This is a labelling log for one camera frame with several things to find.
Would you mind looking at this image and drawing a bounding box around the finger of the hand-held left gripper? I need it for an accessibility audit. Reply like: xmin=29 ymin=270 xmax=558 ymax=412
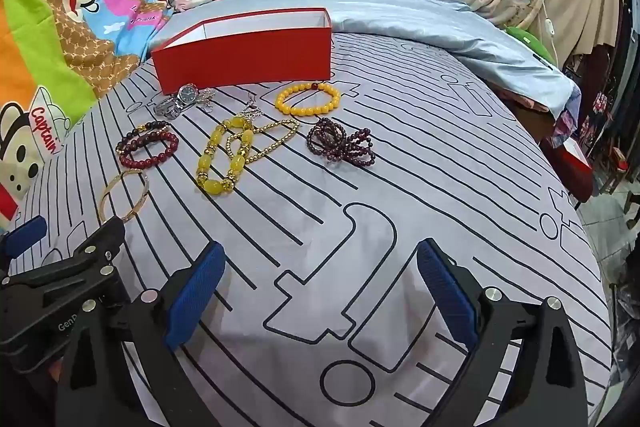
xmin=5 ymin=215 xmax=129 ymax=308
xmin=0 ymin=215 xmax=49 ymax=280

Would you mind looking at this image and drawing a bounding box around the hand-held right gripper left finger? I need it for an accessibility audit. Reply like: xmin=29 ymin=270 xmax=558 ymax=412
xmin=55 ymin=239 xmax=228 ymax=427

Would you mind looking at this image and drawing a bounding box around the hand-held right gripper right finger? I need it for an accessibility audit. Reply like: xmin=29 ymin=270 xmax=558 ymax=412
xmin=416 ymin=237 xmax=591 ymax=427

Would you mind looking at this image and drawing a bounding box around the gold bangle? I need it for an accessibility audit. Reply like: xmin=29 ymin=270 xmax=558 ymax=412
xmin=98 ymin=168 xmax=151 ymax=224

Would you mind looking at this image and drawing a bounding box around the dark red bead bracelet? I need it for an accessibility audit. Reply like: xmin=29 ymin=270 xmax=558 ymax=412
xmin=119 ymin=132 xmax=180 ymax=170

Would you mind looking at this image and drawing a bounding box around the black bead bracelet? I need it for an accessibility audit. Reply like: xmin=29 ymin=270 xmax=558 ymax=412
xmin=116 ymin=119 xmax=173 ymax=152

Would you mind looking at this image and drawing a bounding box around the yellow large bead bracelet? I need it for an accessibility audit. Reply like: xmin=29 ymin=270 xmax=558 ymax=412
xmin=195 ymin=117 xmax=257 ymax=195

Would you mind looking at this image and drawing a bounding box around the gold bead chain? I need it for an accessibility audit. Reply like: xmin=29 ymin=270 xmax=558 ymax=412
xmin=225 ymin=104 xmax=301 ymax=165

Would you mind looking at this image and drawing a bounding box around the silver wrist watch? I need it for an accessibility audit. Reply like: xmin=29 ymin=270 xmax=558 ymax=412
xmin=154 ymin=84 xmax=201 ymax=118

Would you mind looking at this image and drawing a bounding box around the purple bead bracelet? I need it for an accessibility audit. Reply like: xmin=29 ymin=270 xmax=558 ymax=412
xmin=306 ymin=117 xmax=377 ymax=168

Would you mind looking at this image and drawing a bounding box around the yellow round bead bracelet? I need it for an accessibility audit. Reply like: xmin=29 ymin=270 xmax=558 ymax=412
xmin=275 ymin=82 xmax=342 ymax=115

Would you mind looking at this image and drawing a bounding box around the red cardboard box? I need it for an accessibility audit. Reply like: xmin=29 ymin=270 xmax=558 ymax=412
xmin=151 ymin=7 xmax=333 ymax=95

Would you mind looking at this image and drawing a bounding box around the small red box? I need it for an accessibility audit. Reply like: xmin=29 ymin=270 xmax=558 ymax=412
xmin=542 ymin=139 xmax=593 ymax=202

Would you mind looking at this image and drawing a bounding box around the pink patterned cloth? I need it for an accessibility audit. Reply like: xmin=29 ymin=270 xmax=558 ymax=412
xmin=495 ymin=89 xmax=583 ymax=142

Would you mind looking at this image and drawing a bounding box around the colourful monkey printed blanket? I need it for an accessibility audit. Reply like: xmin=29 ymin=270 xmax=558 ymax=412
xmin=0 ymin=0 xmax=183 ymax=230

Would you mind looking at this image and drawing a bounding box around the green object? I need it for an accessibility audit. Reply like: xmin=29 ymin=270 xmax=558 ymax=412
xmin=505 ymin=26 xmax=556 ymax=62

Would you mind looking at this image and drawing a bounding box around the light blue duvet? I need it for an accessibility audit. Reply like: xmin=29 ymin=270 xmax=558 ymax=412
xmin=225 ymin=0 xmax=583 ymax=118

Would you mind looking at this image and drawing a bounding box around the silver chain necklace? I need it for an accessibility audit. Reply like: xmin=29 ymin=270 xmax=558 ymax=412
xmin=192 ymin=88 xmax=219 ymax=112

